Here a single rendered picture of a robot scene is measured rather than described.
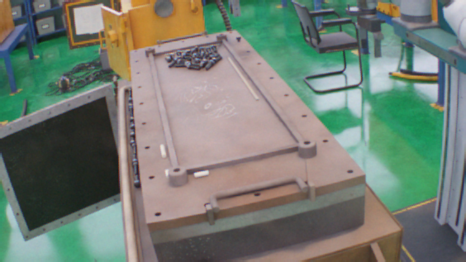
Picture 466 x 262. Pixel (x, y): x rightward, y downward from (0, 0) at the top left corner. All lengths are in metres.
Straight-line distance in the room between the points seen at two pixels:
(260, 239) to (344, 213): 0.19
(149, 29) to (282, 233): 3.03
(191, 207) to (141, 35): 3.00
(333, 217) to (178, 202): 0.32
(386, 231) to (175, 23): 3.08
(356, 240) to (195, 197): 0.35
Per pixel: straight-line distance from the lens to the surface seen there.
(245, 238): 1.07
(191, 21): 3.99
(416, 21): 2.20
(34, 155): 2.25
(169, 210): 1.04
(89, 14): 5.44
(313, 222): 1.10
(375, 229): 1.15
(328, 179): 1.08
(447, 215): 2.67
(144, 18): 3.94
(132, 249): 1.15
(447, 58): 1.95
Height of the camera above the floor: 1.92
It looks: 25 degrees down
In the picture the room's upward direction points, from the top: 7 degrees counter-clockwise
